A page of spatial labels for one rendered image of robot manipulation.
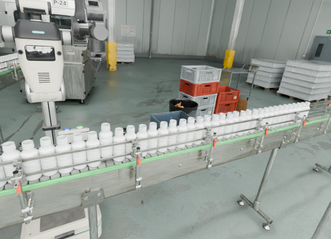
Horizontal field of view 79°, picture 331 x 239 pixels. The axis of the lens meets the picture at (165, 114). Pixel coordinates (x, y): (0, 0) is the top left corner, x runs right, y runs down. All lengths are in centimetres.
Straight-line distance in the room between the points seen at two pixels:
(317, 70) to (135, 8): 1020
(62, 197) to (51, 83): 71
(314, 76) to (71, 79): 641
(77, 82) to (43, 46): 325
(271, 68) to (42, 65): 732
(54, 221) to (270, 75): 741
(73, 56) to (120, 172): 370
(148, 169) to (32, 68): 88
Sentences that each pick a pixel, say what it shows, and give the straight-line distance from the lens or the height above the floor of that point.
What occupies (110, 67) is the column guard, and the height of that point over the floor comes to 12.
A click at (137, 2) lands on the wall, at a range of 1378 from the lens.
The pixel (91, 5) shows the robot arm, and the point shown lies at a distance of 101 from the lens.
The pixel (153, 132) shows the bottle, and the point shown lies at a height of 113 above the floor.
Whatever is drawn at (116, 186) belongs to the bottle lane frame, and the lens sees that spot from 107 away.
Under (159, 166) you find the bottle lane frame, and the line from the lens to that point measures 111.
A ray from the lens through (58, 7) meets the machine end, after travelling 455.
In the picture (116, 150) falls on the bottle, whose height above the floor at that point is 107.
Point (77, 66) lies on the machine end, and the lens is 454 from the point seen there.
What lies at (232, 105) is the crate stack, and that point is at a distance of 430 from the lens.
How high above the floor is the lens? 159
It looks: 22 degrees down
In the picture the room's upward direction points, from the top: 5 degrees clockwise
